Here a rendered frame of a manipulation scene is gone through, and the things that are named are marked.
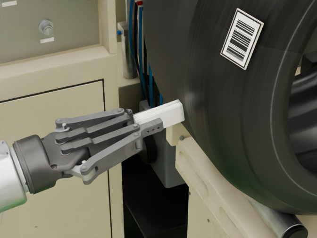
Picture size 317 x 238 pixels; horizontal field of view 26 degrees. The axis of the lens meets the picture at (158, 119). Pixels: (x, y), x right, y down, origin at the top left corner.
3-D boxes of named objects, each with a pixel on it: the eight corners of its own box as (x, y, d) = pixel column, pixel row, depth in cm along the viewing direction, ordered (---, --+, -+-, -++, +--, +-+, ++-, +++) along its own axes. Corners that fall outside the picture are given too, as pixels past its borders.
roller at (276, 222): (190, 109, 130) (211, 107, 132) (186, 129, 132) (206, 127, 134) (288, 230, 104) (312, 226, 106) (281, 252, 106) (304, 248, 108)
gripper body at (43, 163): (20, 167, 86) (89, 142, 88) (4, 130, 92) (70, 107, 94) (34, 209, 90) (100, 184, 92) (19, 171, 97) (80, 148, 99)
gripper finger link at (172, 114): (134, 118, 94) (136, 121, 94) (180, 101, 96) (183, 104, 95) (137, 134, 96) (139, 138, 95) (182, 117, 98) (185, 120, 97)
